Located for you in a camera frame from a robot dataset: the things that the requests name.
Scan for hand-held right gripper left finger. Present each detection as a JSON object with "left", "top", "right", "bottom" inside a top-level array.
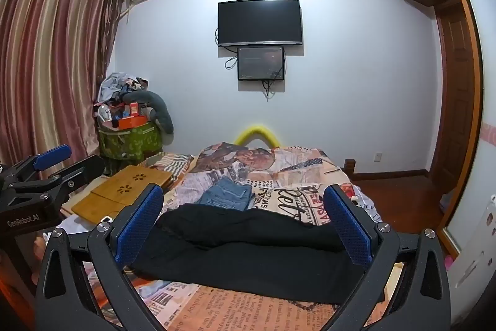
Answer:
[{"left": 35, "top": 184, "right": 183, "bottom": 331}]

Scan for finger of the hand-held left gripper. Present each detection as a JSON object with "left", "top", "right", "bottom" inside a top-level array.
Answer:
[
  {"left": 10, "top": 154, "right": 106, "bottom": 200},
  {"left": 0, "top": 144, "right": 73, "bottom": 189}
]

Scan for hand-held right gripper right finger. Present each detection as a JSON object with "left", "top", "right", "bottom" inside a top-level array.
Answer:
[{"left": 323, "top": 184, "right": 452, "bottom": 331}]

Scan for black pants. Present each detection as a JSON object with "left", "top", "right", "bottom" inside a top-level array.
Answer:
[{"left": 130, "top": 203, "right": 365, "bottom": 304}]

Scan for bamboo lap desk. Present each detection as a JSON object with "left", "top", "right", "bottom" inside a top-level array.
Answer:
[{"left": 70, "top": 165, "right": 173, "bottom": 227}]

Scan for green patterned storage bag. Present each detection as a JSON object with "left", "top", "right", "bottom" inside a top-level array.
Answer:
[{"left": 98, "top": 122, "right": 163, "bottom": 163}]

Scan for orange box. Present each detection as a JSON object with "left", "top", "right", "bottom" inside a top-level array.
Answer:
[{"left": 116, "top": 116, "right": 150, "bottom": 130}]

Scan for striped cloth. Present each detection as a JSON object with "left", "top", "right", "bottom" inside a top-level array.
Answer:
[{"left": 141, "top": 153, "right": 194, "bottom": 184}]

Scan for pile of clothes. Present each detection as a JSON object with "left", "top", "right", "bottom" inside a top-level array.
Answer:
[{"left": 99, "top": 72, "right": 150, "bottom": 105}]

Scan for printed blanket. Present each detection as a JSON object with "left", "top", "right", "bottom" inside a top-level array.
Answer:
[{"left": 58, "top": 143, "right": 404, "bottom": 331}]

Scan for striped pink curtain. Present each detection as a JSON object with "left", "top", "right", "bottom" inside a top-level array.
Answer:
[{"left": 0, "top": 0, "right": 128, "bottom": 177}]

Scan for blue jeans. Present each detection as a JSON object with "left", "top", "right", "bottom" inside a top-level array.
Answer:
[{"left": 194, "top": 176, "right": 256, "bottom": 213}]

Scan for grey plush pillow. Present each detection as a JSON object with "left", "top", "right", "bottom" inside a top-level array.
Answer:
[{"left": 134, "top": 90, "right": 175, "bottom": 134}]

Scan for white panel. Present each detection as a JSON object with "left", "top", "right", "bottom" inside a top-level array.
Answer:
[{"left": 449, "top": 193, "right": 496, "bottom": 324}]

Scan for yellow foam tube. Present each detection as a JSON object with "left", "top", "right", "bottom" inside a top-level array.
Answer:
[{"left": 236, "top": 125, "right": 283, "bottom": 149}]

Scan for brown wooden door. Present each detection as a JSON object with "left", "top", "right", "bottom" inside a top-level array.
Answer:
[{"left": 434, "top": 1, "right": 478, "bottom": 196}]

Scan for small black monitor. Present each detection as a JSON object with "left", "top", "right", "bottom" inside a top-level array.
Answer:
[{"left": 237, "top": 46, "right": 286, "bottom": 81}]

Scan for wardrobe sliding mirror door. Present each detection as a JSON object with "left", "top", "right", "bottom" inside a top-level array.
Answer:
[{"left": 438, "top": 0, "right": 496, "bottom": 258}]

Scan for black wall television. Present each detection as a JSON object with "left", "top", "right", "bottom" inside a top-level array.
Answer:
[{"left": 217, "top": 0, "right": 303, "bottom": 47}]

